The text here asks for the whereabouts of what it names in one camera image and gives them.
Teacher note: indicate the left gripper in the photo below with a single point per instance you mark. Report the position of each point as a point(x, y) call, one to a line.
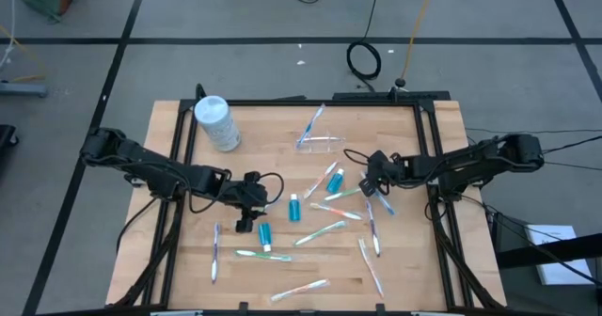
point(249, 196)

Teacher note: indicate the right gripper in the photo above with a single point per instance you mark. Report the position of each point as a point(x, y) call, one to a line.
point(381, 170)

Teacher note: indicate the blue toothbrush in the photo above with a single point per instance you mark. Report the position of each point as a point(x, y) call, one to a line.
point(386, 205)
point(310, 123)

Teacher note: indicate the green toothbrush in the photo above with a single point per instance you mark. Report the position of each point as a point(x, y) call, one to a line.
point(343, 194)
point(263, 256)
point(320, 232)

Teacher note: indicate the purple toothbrush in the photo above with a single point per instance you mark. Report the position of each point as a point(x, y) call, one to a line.
point(215, 252)
point(374, 231)

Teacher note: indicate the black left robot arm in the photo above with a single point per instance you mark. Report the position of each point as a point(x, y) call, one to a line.
point(141, 158)

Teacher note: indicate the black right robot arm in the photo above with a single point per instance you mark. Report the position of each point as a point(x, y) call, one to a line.
point(470, 163)

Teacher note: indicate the white wipes canister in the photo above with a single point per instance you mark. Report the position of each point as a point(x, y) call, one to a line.
point(218, 123)

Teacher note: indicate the black round knob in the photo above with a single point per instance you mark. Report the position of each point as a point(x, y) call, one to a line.
point(400, 82)

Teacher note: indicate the scattered toothbrushes on table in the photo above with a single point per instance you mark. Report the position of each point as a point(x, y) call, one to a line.
point(370, 267)

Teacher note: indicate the black bar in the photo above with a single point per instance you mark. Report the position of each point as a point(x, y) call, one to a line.
point(541, 250)

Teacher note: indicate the white paper booklet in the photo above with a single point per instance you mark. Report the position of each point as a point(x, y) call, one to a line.
point(564, 274)

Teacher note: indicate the grey metal foot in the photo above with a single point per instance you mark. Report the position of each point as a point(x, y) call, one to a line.
point(23, 90)

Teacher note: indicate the black equipment piece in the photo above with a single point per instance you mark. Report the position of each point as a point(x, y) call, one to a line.
point(5, 137)

